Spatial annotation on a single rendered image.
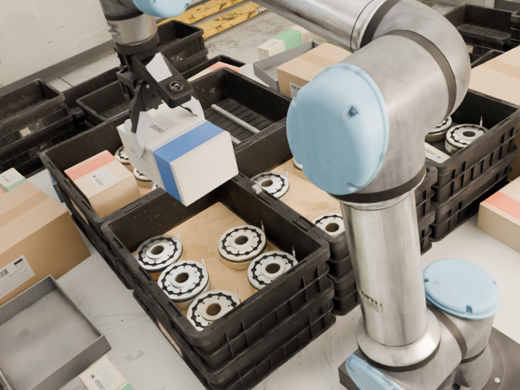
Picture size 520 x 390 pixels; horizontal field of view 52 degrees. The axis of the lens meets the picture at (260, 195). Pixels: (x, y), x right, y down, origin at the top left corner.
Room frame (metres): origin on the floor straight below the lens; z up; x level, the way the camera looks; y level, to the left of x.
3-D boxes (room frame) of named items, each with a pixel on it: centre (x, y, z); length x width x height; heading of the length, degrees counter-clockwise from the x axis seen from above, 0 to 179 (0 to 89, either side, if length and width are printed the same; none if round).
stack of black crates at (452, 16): (2.43, -1.23, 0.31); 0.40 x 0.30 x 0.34; 34
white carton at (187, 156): (0.86, 0.14, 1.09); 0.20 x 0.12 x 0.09; 33
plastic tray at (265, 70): (1.85, -0.23, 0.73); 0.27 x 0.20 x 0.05; 109
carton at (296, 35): (2.06, -0.22, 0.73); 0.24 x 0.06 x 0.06; 128
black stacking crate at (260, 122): (1.28, 0.06, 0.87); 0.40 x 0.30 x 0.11; 30
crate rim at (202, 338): (0.79, 0.12, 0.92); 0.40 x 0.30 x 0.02; 30
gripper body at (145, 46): (0.88, 0.15, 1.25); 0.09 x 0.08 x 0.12; 33
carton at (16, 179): (1.36, 0.70, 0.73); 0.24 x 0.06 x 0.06; 37
